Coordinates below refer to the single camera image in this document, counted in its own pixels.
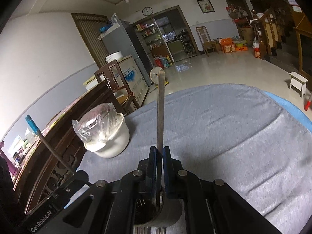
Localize round wall clock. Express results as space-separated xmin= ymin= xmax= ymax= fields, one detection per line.
xmin=142 ymin=6 xmax=153 ymax=16

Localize dark metal chopstick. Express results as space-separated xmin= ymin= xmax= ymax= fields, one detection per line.
xmin=156 ymin=69 xmax=166 ymax=154

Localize small white stool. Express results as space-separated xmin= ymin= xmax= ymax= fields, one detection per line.
xmin=289 ymin=71 xmax=308 ymax=97

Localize white chest freezer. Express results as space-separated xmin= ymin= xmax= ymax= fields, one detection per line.
xmin=83 ymin=55 xmax=149 ymax=107

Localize white ceramic pot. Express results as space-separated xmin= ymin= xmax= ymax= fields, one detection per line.
xmin=84 ymin=113 xmax=130 ymax=159

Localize dark wooden chair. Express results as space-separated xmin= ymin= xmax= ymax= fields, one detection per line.
xmin=94 ymin=60 xmax=140 ymax=114

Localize framed wall picture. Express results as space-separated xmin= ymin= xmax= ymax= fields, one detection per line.
xmin=197 ymin=0 xmax=215 ymax=14

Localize grey refrigerator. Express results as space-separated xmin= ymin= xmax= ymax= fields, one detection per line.
xmin=100 ymin=20 xmax=153 ymax=87

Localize blue table cover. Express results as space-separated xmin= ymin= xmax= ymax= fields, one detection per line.
xmin=264 ymin=91 xmax=312 ymax=131

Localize grey towel cloth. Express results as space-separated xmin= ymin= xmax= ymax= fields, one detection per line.
xmin=73 ymin=83 xmax=312 ymax=234

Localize blue tipped rod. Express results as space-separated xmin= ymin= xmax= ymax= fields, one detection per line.
xmin=25 ymin=115 xmax=76 ymax=174

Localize carved dark wooden bench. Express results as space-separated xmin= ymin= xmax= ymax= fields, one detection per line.
xmin=14 ymin=81 xmax=123 ymax=213

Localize grey perforated utensil cup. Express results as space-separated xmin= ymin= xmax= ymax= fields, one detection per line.
xmin=134 ymin=187 xmax=183 ymax=228

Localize clear plastic bag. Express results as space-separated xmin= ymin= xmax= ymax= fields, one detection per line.
xmin=71 ymin=103 xmax=122 ymax=144

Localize small floor fan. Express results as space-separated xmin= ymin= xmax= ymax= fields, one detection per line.
xmin=150 ymin=66 xmax=169 ymax=86

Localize orange cardboard box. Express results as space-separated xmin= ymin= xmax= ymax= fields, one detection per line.
xmin=219 ymin=38 xmax=236 ymax=53

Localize wooden chair by wall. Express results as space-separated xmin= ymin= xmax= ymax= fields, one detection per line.
xmin=196 ymin=26 xmax=218 ymax=56

